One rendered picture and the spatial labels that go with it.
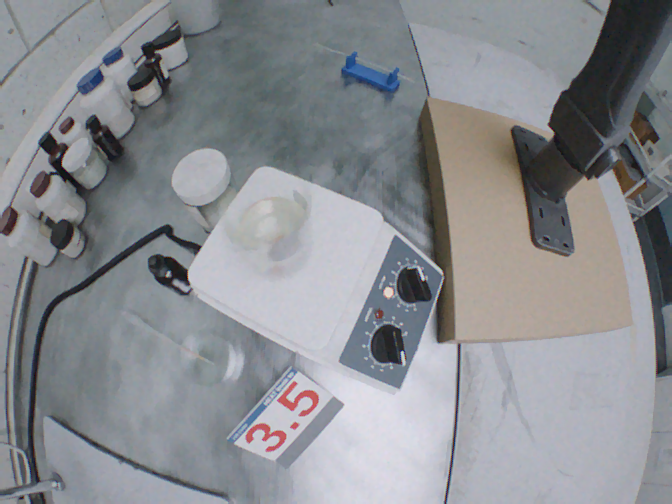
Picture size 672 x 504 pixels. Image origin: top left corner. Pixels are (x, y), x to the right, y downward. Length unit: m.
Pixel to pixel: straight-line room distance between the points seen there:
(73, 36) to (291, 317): 0.67
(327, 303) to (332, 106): 0.32
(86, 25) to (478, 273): 0.81
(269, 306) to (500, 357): 0.25
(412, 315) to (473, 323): 0.06
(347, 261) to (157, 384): 0.24
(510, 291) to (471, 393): 0.11
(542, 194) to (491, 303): 0.16
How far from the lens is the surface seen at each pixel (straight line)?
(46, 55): 0.66
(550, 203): 0.40
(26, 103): 0.62
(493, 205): 0.35
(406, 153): 0.40
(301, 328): 0.20
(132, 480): 0.38
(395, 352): 0.23
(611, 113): 0.29
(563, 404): 0.42
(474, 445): 0.34
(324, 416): 0.29
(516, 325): 0.31
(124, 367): 0.36
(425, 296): 0.25
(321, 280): 0.21
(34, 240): 0.48
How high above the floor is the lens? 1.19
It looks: 68 degrees down
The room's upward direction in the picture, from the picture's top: 7 degrees clockwise
